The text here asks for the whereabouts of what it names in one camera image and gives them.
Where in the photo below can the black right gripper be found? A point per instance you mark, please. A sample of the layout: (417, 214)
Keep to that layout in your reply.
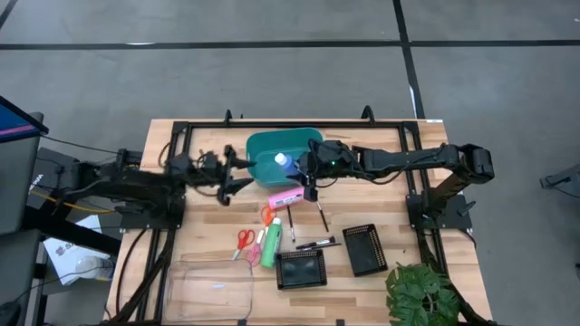
(331, 158)

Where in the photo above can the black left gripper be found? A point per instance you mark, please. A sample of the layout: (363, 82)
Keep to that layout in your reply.
(210, 172)

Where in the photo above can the blue paint bottle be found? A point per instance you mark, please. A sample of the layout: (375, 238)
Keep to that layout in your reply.
(287, 165)

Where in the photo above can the black marker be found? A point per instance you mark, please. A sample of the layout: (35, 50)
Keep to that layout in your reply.
(291, 224)

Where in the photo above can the green paint bottle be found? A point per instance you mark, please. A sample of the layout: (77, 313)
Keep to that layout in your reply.
(272, 246)

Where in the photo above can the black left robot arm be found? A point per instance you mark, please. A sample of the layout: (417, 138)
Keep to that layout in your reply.
(136, 183)

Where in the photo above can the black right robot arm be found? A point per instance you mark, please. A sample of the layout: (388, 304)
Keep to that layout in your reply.
(408, 158)

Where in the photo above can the pink paint bottle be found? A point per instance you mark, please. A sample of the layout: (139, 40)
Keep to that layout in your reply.
(285, 198)

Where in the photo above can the thin black paint brush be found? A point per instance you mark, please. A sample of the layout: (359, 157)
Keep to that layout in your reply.
(331, 245)
(322, 216)

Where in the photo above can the teal plastic bin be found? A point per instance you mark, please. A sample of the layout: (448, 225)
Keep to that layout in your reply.
(272, 145)

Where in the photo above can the black slotted plastic basket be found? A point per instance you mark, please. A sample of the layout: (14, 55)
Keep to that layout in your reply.
(364, 251)
(301, 271)

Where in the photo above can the clear plastic container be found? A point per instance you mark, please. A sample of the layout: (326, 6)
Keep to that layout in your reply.
(204, 290)

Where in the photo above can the potted green plant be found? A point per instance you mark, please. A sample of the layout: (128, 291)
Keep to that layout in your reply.
(421, 294)

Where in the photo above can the clear plastic water bottle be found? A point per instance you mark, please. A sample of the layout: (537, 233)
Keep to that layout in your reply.
(93, 267)

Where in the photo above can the white paper sheet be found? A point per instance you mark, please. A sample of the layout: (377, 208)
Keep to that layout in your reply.
(68, 253)

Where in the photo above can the black computer box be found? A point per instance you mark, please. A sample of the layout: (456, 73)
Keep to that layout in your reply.
(50, 174)

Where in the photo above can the gray metal cabinet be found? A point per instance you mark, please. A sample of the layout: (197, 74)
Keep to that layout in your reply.
(18, 190)

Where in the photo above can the computer monitor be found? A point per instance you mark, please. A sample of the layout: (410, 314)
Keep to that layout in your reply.
(13, 122)

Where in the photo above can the black metal table frame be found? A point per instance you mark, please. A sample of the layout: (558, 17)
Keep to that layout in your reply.
(294, 124)

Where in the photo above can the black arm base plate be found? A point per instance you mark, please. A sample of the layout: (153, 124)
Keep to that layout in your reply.
(453, 217)
(136, 219)

